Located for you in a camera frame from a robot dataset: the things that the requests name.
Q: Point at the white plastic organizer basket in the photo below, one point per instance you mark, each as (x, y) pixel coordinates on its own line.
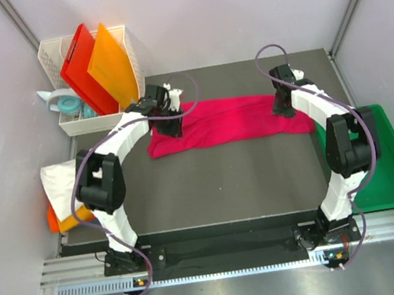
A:
(51, 55)

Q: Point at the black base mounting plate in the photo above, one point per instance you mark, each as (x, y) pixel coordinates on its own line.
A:
(231, 246)

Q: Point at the teal white headphones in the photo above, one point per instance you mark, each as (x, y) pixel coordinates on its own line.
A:
(66, 101)

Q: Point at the green plastic tray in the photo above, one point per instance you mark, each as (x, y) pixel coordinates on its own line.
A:
(379, 194)

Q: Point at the orange plastic folder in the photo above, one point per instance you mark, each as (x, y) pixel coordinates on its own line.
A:
(110, 67)

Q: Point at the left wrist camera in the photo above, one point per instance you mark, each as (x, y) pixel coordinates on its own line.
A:
(174, 97)

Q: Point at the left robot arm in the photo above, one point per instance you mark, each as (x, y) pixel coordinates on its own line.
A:
(100, 184)

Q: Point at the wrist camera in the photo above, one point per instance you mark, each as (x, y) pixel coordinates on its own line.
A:
(298, 74)
(174, 97)

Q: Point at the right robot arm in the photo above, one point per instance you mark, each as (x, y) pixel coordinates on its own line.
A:
(351, 148)

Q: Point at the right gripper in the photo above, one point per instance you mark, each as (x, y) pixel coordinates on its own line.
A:
(279, 112)

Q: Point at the magenta t shirt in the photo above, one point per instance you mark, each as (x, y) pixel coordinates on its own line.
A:
(216, 122)

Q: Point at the red plastic folder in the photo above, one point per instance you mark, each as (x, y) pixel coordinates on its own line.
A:
(75, 73)

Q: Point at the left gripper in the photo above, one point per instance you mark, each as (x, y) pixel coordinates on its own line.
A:
(174, 131)

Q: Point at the white folded t shirt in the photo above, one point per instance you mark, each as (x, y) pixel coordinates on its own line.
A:
(58, 181)

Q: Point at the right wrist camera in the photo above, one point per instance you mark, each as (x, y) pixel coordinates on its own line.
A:
(298, 74)

